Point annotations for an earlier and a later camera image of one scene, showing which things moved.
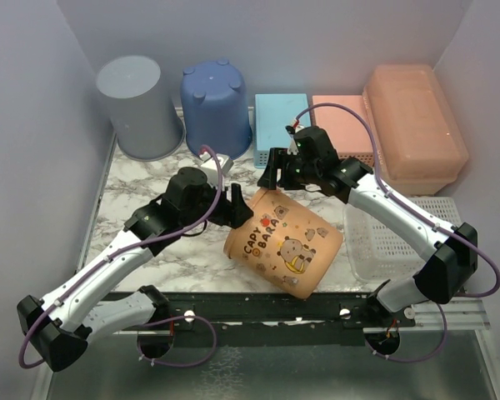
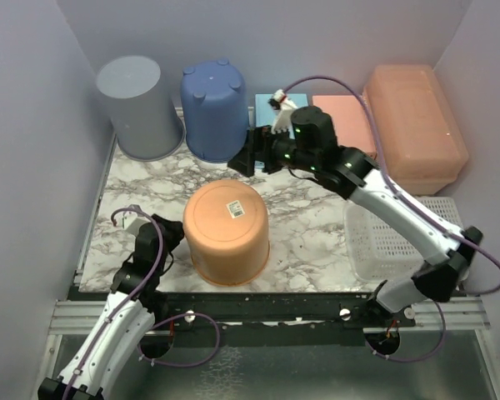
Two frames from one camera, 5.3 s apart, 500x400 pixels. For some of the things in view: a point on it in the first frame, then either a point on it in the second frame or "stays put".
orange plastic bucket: x=289 y=242 -> x=226 y=224
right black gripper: x=278 y=158 -> x=257 y=147
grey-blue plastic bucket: x=145 y=125 stays put
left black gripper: x=235 y=213 -> x=174 y=231
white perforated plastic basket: x=381 y=250 stays put
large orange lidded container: x=420 y=143 stays put
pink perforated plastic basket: x=347 y=132 stays put
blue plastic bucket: x=214 y=107 stays put
